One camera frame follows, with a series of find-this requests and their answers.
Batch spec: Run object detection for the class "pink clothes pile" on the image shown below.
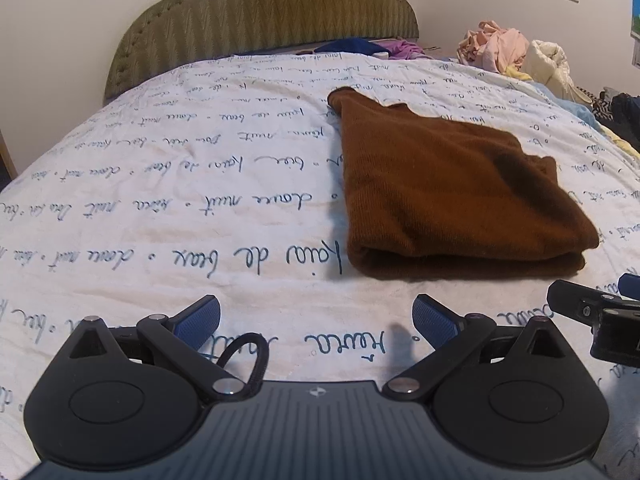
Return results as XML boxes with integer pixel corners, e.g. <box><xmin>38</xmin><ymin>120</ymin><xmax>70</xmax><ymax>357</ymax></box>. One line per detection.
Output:
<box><xmin>459</xmin><ymin>21</ymin><xmax>531</xmax><ymax>76</ymax></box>

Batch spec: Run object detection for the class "wooden frame with dark panel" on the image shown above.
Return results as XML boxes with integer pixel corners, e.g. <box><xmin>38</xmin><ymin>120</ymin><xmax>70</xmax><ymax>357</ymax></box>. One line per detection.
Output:
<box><xmin>0</xmin><ymin>130</ymin><xmax>19</xmax><ymax>182</ymax></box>

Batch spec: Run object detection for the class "cream puffy jacket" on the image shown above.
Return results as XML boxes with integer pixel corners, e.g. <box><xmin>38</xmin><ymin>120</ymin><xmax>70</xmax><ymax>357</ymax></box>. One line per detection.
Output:
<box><xmin>522</xmin><ymin>40</ymin><xmax>597</xmax><ymax>104</ymax></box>

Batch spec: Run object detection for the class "white blanket with script print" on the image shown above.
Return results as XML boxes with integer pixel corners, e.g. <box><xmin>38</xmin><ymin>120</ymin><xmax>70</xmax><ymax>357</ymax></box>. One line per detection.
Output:
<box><xmin>0</xmin><ymin>52</ymin><xmax>640</xmax><ymax>480</ymax></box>

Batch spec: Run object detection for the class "olive padded headboard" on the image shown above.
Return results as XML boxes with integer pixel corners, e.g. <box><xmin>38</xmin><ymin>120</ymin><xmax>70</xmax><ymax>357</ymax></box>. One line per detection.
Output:
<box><xmin>102</xmin><ymin>0</ymin><xmax>420</xmax><ymax>107</ymax></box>

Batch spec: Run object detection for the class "brown knit sweater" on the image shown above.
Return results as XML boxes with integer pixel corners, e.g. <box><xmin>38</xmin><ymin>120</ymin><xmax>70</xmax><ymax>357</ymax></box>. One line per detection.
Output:
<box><xmin>327</xmin><ymin>86</ymin><xmax>600</xmax><ymax>281</ymax></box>

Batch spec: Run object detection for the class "yellow cloth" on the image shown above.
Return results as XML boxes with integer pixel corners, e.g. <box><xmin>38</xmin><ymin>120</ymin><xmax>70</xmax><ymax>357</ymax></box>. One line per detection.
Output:
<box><xmin>500</xmin><ymin>67</ymin><xmax>640</xmax><ymax>157</ymax></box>

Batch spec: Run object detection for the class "purple cloth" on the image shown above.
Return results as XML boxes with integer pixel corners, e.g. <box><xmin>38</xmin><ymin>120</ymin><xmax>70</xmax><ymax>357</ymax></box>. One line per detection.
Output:
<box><xmin>382</xmin><ymin>40</ymin><xmax>427</xmax><ymax>62</ymax></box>

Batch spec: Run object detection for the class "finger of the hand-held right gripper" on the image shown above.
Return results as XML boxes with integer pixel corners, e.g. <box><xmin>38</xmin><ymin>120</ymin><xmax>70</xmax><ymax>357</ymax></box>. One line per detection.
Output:
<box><xmin>546</xmin><ymin>279</ymin><xmax>640</xmax><ymax>332</ymax></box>
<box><xmin>618</xmin><ymin>273</ymin><xmax>640</xmax><ymax>302</ymax></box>

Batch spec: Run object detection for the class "dark cloth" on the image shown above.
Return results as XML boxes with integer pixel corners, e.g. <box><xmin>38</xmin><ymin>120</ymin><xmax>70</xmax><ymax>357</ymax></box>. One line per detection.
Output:
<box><xmin>606</xmin><ymin>91</ymin><xmax>640</xmax><ymax>147</ymax></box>

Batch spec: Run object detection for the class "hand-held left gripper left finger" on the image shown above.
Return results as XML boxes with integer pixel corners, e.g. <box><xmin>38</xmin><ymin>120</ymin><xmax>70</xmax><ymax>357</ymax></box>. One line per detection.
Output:
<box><xmin>50</xmin><ymin>294</ymin><xmax>250</xmax><ymax>402</ymax></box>

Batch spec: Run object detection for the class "black and white zigzag cloth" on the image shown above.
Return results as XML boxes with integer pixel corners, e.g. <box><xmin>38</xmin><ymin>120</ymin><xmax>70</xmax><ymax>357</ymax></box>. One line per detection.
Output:
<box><xmin>589</xmin><ymin>91</ymin><xmax>617</xmax><ymax>122</ymax></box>

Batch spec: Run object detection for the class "black cord loop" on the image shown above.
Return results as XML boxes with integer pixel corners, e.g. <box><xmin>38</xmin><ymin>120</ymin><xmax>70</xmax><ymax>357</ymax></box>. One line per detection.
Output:
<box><xmin>216</xmin><ymin>337</ymin><xmax>269</xmax><ymax>402</ymax></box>

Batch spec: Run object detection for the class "light blue cloth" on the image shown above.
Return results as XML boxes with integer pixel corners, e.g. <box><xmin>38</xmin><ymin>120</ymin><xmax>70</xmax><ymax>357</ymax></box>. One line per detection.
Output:
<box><xmin>555</xmin><ymin>95</ymin><xmax>602</xmax><ymax>127</ymax></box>

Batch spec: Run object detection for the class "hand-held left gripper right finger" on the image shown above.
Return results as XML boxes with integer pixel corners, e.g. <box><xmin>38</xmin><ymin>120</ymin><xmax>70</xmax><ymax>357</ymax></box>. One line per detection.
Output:
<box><xmin>382</xmin><ymin>294</ymin><xmax>574</xmax><ymax>402</ymax></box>

